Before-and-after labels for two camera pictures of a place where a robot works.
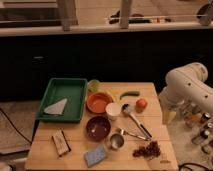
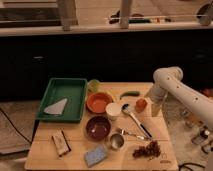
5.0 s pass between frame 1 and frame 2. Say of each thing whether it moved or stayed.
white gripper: moved
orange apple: stayed
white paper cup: stayed
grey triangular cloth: stayed
